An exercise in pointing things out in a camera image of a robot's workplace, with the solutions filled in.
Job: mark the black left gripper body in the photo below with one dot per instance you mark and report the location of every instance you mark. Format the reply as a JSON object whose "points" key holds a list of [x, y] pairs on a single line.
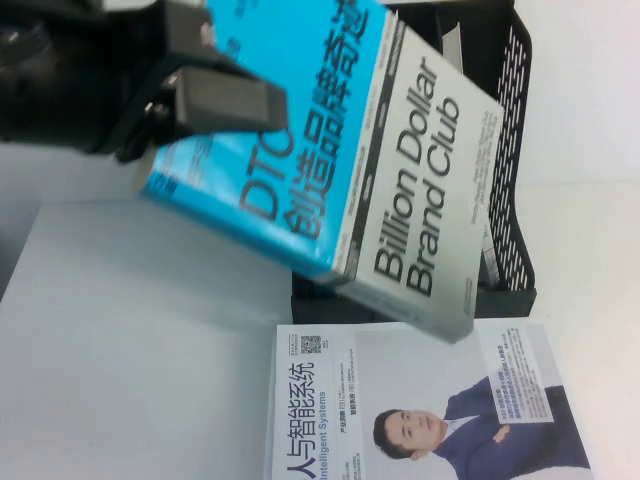
{"points": [[75, 90]]}

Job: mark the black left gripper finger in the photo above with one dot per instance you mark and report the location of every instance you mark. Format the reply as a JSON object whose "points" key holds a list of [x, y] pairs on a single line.
{"points": [[187, 30], [230, 100]]}

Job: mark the blue and grey DTC book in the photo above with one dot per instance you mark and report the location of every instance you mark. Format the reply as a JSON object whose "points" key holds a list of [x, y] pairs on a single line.
{"points": [[325, 150]]}

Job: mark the white book with grey spine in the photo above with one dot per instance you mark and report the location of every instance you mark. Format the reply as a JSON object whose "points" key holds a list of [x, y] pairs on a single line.
{"points": [[452, 47]]}

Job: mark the black plastic book stand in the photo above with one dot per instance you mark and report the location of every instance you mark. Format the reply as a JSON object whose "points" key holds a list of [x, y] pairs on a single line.
{"points": [[510, 175]]}

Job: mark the magazine with man on cover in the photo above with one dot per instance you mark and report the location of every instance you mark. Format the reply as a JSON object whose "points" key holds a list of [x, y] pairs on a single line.
{"points": [[400, 390]]}

